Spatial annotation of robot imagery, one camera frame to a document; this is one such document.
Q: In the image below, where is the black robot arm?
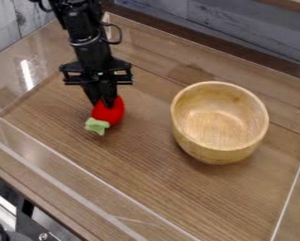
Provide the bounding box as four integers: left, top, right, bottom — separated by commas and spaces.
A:
30, 0, 134, 108

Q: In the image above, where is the black table leg frame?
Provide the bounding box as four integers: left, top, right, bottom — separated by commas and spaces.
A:
15, 199, 60, 241

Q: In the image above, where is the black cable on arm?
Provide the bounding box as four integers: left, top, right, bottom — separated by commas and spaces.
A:
99, 22, 125, 45

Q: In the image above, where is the light wooden bowl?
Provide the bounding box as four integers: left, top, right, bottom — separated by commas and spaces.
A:
170, 81, 270, 165

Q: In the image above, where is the red plush strawberry toy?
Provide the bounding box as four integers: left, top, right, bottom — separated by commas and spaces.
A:
86, 96, 125, 136

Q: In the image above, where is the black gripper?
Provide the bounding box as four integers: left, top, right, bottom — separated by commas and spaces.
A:
59, 37, 134, 108

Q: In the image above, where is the clear acrylic corner bracket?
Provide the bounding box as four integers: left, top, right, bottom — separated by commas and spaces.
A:
102, 12, 113, 40

